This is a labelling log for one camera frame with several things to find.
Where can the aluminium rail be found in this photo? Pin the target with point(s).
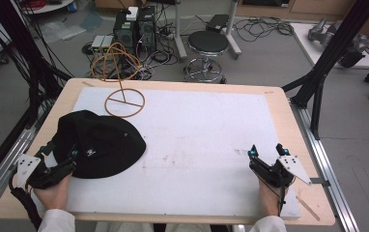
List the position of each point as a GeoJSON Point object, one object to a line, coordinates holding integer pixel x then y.
{"type": "Point", "coordinates": [2, 167]}
{"type": "Point", "coordinates": [327, 167]}

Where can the black round stool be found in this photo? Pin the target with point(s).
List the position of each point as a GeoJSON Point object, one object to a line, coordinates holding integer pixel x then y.
{"type": "Point", "coordinates": [207, 43]}

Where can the grey metal clamp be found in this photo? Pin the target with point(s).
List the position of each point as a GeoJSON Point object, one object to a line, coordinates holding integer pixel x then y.
{"type": "Point", "coordinates": [320, 182]}

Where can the black bucket hat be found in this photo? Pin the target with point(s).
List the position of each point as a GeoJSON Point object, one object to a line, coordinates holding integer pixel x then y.
{"type": "Point", "coordinates": [108, 145]}

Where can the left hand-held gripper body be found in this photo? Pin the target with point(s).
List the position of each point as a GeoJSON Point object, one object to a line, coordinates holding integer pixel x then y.
{"type": "Point", "coordinates": [49, 175]}

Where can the round white table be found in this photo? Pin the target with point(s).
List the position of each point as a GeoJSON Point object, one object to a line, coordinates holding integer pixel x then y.
{"type": "Point", "coordinates": [49, 5]}

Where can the person's right hand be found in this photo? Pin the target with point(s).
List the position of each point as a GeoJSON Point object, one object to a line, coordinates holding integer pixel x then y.
{"type": "Point", "coordinates": [269, 199]}

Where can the white power adapter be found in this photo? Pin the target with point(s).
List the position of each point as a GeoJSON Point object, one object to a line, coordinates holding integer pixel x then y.
{"type": "Point", "coordinates": [132, 13]}

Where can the person's left hand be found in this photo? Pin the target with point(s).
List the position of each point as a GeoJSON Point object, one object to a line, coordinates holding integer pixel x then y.
{"type": "Point", "coordinates": [53, 196]}

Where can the white foam mat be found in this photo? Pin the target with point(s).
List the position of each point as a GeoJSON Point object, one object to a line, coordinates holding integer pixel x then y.
{"type": "Point", "coordinates": [198, 154]}

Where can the black box on floor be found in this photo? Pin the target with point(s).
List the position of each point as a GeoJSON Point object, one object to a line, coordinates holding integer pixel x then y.
{"type": "Point", "coordinates": [217, 22]}

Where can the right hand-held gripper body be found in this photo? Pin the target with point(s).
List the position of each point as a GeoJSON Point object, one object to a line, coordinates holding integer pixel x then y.
{"type": "Point", "coordinates": [274, 174]}

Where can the clear plastic sheet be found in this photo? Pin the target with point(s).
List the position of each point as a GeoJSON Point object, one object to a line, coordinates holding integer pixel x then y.
{"type": "Point", "coordinates": [62, 30]}

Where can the white metal table stand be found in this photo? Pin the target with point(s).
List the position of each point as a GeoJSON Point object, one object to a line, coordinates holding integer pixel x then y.
{"type": "Point", "coordinates": [179, 42]}

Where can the white floor board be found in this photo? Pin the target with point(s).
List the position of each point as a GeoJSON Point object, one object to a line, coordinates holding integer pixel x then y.
{"type": "Point", "coordinates": [305, 45]}

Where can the black computer tower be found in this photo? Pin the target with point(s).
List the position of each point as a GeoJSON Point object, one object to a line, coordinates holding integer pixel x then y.
{"type": "Point", "coordinates": [147, 29]}
{"type": "Point", "coordinates": [124, 32]}

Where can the thin wooden stick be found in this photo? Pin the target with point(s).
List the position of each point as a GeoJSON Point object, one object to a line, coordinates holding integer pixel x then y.
{"type": "Point", "coordinates": [308, 208]}

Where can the black metal frame stand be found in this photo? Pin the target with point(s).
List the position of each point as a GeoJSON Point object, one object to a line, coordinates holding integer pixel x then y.
{"type": "Point", "coordinates": [330, 54]}
{"type": "Point", "coordinates": [18, 48]}

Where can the white flat device box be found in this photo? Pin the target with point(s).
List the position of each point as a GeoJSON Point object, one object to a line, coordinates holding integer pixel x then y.
{"type": "Point", "coordinates": [102, 41]}

